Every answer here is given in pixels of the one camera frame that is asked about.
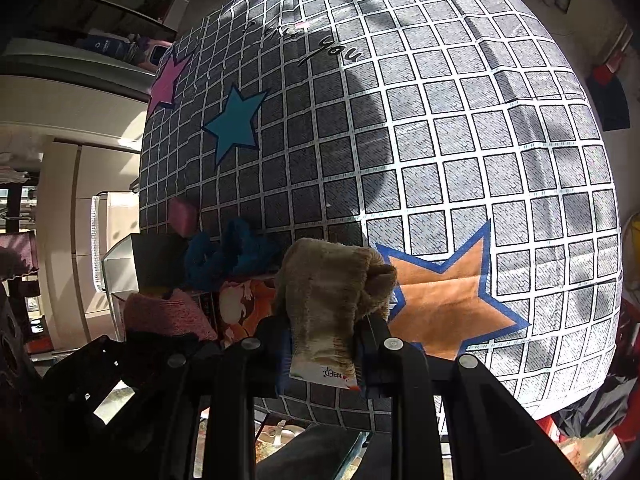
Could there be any white storage box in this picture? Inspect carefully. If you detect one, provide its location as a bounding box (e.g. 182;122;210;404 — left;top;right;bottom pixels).
101;232;189;296

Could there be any pink sponge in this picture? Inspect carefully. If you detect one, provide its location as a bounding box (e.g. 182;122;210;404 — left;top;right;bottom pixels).
167;197;198;237

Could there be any beige sock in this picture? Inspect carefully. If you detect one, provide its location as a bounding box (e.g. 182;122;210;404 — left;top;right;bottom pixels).
272;237;397;390

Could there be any pink fuzzy sock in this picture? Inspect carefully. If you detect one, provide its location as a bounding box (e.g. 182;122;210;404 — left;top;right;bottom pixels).
122;288;218;341

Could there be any orange squirrel snack bag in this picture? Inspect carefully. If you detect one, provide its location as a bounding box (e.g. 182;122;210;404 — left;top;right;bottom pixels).
218;275;276;348

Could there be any grey checked star tablecloth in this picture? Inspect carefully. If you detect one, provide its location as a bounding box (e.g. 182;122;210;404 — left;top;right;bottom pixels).
139;0;622;418

